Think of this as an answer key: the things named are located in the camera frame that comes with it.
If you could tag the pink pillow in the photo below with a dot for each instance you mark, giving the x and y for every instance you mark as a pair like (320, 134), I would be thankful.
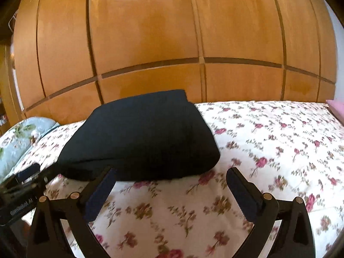
(336, 108)

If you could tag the blue floral pillow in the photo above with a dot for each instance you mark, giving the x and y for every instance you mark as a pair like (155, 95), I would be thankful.
(16, 139)

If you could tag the wooden shelf unit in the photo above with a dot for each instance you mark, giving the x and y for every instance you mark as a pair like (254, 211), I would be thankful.
(5, 104)

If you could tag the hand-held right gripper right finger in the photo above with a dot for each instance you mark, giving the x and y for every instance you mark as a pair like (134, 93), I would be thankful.
(242, 193)

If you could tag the black pants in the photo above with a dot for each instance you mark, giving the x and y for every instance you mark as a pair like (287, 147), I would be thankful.
(139, 134)

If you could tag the white floral bedspread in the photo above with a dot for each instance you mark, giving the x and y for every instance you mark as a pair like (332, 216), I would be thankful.
(268, 145)

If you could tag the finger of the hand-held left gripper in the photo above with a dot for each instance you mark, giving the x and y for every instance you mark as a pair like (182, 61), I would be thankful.
(51, 176)
(27, 173)

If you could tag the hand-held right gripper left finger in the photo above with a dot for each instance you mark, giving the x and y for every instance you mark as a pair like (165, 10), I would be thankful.
(99, 193)

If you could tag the wooden wardrobe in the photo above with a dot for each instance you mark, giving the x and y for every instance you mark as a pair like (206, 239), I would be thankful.
(161, 32)

